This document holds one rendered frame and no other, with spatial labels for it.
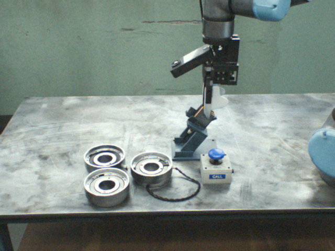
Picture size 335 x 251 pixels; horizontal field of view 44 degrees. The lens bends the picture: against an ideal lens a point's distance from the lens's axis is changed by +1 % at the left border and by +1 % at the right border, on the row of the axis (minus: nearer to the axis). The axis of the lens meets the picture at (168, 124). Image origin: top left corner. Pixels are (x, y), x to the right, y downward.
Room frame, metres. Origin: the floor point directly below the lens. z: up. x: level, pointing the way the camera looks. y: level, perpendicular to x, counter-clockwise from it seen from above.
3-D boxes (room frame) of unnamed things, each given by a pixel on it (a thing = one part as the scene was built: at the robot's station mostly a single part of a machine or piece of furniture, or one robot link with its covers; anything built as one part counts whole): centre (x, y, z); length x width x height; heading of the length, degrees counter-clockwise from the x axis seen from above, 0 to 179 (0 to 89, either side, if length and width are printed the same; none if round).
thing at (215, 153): (0.83, -0.12, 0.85); 0.04 x 0.04 x 0.05
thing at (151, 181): (0.83, 0.04, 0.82); 0.10 x 0.10 x 0.04
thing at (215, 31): (0.96, -0.12, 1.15); 0.08 x 0.08 x 0.05
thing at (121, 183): (0.76, 0.14, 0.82); 0.08 x 0.08 x 0.02
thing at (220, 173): (0.83, -0.12, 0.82); 0.08 x 0.07 x 0.05; 92
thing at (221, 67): (0.95, -0.13, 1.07); 0.09 x 0.08 x 0.12; 91
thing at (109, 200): (0.76, 0.14, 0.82); 0.10 x 0.10 x 0.04
